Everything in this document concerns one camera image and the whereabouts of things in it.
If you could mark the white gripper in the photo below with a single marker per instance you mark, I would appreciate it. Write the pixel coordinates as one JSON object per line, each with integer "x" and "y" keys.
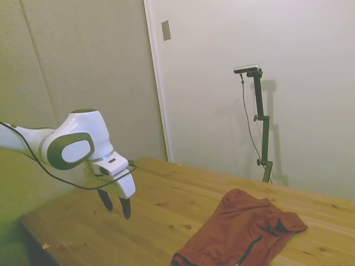
{"x": 126, "y": 185}

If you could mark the rust red shorts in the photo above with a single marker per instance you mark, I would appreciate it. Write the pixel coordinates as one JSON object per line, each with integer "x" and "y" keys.
{"x": 235, "y": 230}

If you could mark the small orange scrap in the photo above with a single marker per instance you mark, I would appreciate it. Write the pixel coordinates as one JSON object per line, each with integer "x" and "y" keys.
{"x": 45, "y": 245}

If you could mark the white wrist mount box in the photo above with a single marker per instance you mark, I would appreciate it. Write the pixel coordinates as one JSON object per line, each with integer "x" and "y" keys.
{"x": 111, "y": 164}

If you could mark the white door frame trim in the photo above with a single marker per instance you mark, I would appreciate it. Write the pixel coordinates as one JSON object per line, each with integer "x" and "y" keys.
{"x": 158, "y": 83}

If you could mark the camera on black stand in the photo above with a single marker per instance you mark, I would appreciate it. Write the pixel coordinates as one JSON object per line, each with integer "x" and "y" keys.
{"x": 244, "y": 97}

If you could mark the dark green camera stand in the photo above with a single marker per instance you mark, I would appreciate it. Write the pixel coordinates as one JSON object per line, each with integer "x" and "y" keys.
{"x": 260, "y": 105}

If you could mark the grey wall switch plate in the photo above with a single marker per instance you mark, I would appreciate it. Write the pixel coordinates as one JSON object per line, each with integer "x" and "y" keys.
{"x": 166, "y": 30}

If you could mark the grey camera on stand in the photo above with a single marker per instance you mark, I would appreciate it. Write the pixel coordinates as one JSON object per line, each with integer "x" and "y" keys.
{"x": 247, "y": 68}

